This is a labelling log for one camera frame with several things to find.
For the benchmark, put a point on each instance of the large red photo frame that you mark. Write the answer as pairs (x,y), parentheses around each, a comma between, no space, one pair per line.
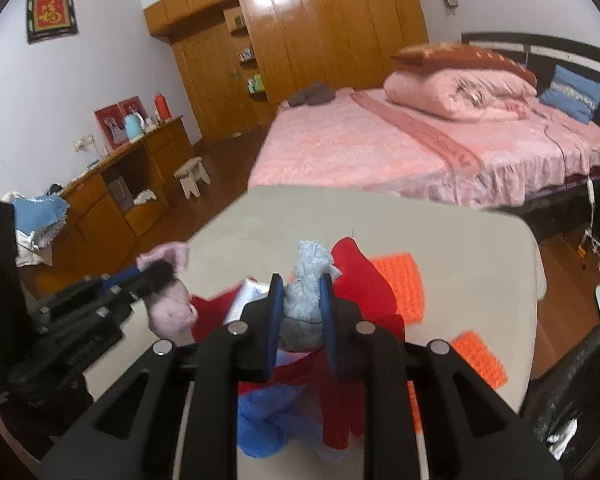
(111,127)

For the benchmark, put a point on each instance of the pink bed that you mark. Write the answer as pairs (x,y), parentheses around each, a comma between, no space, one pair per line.
(340,150)

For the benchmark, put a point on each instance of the brown red patterned blanket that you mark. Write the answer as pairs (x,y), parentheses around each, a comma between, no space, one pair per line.
(465,57)

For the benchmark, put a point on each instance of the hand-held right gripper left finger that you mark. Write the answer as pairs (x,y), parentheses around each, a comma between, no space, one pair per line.
(276,320)

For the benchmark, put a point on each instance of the small red photo frame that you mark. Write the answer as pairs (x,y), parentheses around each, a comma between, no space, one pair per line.
(132,106)

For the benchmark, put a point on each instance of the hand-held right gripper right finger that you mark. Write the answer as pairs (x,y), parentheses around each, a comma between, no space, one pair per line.
(328,320)

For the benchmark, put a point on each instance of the grey paper bag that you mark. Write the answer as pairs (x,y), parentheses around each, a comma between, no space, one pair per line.
(121,195)

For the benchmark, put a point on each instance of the red plastic bag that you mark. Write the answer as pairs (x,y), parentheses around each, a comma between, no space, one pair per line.
(365,285)

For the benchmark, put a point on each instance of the small white stool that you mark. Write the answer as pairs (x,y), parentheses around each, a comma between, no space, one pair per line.
(192,172)

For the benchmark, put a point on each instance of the light blue cloth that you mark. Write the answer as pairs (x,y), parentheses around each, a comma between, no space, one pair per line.
(40,217)

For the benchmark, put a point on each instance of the wooden wardrobe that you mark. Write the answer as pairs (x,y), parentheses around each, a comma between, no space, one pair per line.
(320,25)

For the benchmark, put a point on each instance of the light blue kettle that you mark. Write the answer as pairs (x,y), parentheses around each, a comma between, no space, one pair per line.
(134,127)

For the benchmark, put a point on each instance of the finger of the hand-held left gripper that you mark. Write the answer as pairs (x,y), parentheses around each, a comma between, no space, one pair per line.
(75,335)
(130,277)

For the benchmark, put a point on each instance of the white crumpled cloth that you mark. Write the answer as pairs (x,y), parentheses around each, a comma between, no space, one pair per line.
(145,197)

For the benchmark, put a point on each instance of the pink bed runner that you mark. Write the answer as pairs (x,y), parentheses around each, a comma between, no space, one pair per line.
(430,132)

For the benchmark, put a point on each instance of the beige table cover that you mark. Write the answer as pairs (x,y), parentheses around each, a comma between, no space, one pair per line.
(380,220)

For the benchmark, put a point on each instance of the white wall socket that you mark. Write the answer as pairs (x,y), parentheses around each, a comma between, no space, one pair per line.
(85,143)

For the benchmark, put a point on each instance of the red thermos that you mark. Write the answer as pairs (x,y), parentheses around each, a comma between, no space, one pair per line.
(162,106)

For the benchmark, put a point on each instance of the white crumpled paper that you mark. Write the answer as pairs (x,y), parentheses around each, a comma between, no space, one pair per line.
(562,437)

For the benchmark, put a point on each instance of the black bagged trash bin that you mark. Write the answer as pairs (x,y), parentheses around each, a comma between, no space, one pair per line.
(580,375)

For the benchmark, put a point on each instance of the pink folded quilt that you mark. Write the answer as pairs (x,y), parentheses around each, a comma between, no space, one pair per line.
(445,90)

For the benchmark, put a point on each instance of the red gold framed picture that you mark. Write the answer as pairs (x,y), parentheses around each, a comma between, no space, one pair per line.
(50,15)

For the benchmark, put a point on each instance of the blue pillow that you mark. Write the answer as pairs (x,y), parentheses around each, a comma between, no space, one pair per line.
(572,92)

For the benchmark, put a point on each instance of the white plastic packet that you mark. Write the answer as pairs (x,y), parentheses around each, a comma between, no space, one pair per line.
(245,300)

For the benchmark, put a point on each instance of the dark grey folded clothing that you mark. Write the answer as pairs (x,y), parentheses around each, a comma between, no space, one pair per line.
(312,95)

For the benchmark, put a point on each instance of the dark wooden bed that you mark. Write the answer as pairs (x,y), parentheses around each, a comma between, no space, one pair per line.
(545,52)

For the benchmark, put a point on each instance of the wooden desk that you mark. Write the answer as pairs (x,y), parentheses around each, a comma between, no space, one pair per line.
(100,220)

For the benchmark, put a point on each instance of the grey blue cloth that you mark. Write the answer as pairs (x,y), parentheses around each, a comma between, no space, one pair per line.
(305,285)

